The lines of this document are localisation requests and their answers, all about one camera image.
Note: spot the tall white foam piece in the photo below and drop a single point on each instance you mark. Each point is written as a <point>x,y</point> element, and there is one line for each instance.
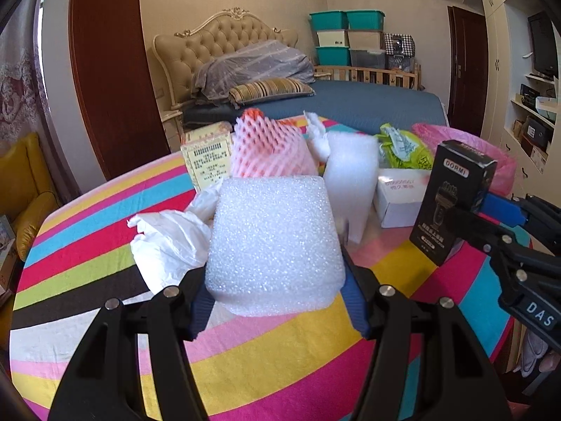
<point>350,175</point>

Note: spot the striped pillow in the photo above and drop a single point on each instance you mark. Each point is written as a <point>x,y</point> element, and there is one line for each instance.
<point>271,87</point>

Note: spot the black product box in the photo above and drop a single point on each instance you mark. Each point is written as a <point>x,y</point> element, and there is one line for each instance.
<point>456,201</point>

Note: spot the striped colourful tablecloth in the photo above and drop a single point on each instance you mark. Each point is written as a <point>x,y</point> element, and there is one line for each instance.
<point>109,245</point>

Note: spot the blue bed mattress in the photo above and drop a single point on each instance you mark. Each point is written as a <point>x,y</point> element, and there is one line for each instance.
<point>372,105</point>

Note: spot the pink foam fruit net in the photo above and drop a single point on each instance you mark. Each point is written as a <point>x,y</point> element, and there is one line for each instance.
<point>267,149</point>

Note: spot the yellow green snack wrapper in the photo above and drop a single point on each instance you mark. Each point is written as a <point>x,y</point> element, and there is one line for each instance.
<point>403,149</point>

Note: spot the beige tufted headboard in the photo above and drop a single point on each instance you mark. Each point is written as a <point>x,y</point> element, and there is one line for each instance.
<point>210,39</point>

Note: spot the white shelf cabinet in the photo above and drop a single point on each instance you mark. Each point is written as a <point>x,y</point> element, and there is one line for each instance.
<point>495,30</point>

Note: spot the white crumpled tissue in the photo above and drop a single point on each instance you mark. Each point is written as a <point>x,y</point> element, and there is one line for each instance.
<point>166,237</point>

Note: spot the black television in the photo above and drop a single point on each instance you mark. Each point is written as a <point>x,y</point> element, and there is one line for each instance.
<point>543,44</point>

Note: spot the white cardboard box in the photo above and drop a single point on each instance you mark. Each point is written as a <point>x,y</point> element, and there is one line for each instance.
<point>399,197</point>

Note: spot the clear plastic storage box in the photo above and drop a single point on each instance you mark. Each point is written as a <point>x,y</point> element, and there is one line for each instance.
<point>368,58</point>

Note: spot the yellow leather armchair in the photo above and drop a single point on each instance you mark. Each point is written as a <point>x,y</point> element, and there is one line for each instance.
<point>26,175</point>

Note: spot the brown wardrobe panel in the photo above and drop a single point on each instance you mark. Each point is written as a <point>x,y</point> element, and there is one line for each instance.
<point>109,74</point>

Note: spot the yellow printed carton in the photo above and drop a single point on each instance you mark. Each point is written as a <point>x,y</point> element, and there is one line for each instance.
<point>208,158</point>

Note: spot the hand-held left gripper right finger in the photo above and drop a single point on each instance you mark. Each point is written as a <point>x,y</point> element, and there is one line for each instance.
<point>354,307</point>

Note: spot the pink trash bag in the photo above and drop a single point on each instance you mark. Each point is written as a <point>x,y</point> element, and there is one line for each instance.
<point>482,133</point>

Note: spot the white foam sheet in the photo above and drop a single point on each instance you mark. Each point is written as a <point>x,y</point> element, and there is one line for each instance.
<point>271,245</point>

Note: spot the black white checkered bag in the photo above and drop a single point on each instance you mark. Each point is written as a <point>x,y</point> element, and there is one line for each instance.
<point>399,50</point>

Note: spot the black case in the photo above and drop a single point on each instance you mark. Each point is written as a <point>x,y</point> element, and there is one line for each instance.
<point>537,133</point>

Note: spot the lace curtain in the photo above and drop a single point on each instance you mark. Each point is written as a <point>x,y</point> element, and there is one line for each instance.
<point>17,87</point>

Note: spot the white plastic storage box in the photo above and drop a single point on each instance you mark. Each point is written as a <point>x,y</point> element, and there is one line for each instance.
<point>333,38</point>

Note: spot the teal plastic storage box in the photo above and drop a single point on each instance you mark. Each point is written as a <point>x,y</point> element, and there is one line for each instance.
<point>328,19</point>
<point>333,56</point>
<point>366,19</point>

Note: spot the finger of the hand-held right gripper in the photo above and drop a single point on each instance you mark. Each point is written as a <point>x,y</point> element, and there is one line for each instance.
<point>504,208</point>
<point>475,224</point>

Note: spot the beige plastic storage box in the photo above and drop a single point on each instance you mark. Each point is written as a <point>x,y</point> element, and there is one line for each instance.
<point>366,39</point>

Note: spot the wooden crib rail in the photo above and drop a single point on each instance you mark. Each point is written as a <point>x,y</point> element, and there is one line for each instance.
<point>372,75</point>

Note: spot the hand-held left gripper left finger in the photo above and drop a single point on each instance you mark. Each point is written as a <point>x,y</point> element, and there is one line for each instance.
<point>199,311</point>

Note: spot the brown wooden door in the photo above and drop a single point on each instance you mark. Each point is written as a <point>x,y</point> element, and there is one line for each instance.
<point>469,65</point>

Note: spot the pale shoe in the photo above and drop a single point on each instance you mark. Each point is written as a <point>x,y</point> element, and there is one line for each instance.
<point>532,351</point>

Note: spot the grey blue duvet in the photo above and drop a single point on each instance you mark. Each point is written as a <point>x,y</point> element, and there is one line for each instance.
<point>254,65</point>

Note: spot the cream nightstand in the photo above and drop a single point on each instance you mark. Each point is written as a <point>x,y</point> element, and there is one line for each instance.
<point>172,123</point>

